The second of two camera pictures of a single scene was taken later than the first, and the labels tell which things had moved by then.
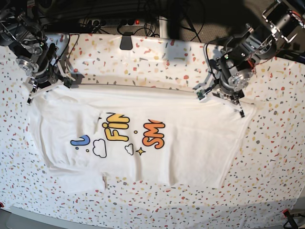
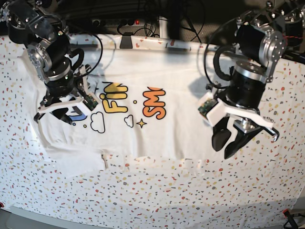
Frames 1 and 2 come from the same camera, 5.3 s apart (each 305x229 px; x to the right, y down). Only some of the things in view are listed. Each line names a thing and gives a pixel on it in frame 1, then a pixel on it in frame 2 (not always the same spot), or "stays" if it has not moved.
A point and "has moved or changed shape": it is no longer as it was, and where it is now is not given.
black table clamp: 126,43 stays
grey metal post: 163,26 stays
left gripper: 39,72 → 60,90
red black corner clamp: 290,222 stays
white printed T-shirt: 86,135 has moved or changed shape
